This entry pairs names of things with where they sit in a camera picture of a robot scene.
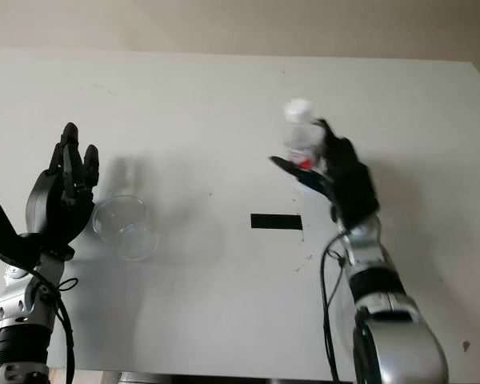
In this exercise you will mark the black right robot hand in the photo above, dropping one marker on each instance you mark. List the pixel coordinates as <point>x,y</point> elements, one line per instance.
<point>352,184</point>

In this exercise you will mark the clear plastic water bottle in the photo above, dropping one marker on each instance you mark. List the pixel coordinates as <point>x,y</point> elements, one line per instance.
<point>302,140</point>

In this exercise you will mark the grey robot torso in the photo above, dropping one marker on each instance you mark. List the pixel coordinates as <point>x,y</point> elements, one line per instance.
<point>144,378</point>

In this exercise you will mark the clear glass cup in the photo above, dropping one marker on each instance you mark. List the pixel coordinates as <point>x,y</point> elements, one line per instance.
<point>132,240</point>

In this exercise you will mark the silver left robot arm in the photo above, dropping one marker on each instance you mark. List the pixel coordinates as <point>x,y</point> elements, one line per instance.
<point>20,308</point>

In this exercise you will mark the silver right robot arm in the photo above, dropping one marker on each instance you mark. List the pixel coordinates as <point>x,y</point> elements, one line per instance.
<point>396,332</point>

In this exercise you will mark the black tape strip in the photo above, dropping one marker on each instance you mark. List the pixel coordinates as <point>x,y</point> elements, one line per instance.
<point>276,222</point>

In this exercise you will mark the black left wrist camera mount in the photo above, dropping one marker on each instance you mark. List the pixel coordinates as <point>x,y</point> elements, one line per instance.
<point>4,236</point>

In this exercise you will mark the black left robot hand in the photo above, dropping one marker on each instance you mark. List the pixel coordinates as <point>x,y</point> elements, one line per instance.
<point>48,204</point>

